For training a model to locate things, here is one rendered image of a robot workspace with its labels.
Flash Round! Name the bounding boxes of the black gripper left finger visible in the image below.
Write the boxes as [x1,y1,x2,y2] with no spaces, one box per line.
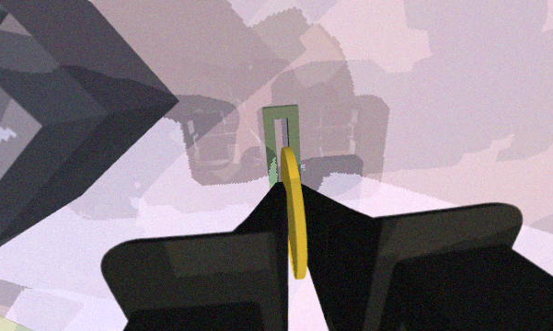
[100,182,289,331]

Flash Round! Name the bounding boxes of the gold coin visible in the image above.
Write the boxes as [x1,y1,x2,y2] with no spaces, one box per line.
[281,146,307,280]

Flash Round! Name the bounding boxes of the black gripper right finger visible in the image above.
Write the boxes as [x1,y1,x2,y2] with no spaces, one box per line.
[301,183,524,331]

